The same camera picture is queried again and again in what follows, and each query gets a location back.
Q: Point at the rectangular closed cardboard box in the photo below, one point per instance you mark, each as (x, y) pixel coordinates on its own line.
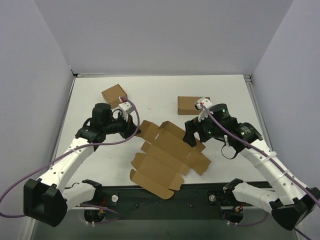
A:
(186, 105)

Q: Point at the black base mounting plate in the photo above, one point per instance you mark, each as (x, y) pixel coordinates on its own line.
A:
(200, 201)

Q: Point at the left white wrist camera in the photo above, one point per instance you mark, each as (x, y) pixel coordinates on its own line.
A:
(125, 107)

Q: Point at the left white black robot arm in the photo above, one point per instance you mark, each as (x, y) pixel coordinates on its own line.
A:
(47, 199)

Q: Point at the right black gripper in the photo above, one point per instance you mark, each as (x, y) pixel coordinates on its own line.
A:
(194, 126)

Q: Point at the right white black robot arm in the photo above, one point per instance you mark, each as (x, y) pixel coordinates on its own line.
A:
(289, 201)

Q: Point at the small square cardboard box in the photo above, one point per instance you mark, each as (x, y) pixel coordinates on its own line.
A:
(112, 95)

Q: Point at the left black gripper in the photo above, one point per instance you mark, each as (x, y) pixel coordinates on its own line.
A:
(129, 127)

